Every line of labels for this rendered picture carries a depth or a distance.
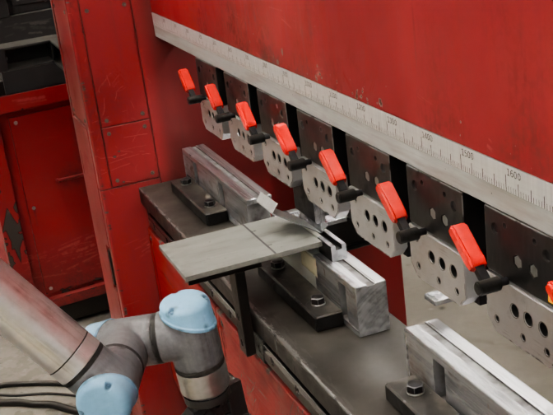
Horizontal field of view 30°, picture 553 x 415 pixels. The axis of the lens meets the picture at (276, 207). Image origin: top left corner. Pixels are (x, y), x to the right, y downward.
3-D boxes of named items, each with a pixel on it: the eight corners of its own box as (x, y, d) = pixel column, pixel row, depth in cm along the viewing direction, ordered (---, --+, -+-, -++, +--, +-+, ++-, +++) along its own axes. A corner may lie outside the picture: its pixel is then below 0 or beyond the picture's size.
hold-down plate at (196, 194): (172, 192, 266) (170, 181, 265) (192, 187, 267) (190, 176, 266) (207, 226, 239) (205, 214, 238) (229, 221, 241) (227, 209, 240)
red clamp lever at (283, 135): (271, 123, 179) (291, 167, 174) (292, 118, 180) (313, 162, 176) (269, 129, 180) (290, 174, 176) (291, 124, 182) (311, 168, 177)
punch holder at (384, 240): (352, 231, 166) (342, 133, 160) (399, 219, 169) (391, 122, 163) (396, 262, 153) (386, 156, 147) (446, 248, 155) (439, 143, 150)
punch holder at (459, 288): (411, 272, 148) (402, 164, 143) (463, 258, 151) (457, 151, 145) (467, 311, 135) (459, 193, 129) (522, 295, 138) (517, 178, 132)
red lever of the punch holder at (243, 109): (234, 101, 197) (251, 142, 192) (253, 97, 198) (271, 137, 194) (232, 107, 198) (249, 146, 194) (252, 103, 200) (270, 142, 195)
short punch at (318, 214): (296, 218, 202) (290, 173, 198) (305, 216, 202) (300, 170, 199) (317, 234, 193) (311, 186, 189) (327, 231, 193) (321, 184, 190)
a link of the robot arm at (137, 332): (71, 348, 143) (148, 337, 143) (86, 313, 154) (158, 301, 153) (85, 398, 146) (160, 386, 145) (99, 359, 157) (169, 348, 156)
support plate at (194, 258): (159, 249, 197) (158, 244, 197) (285, 217, 205) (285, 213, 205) (186, 282, 181) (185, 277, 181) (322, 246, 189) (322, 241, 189)
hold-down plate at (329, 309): (257, 276, 209) (256, 262, 208) (282, 269, 210) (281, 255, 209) (317, 333, 182) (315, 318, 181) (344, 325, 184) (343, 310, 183)
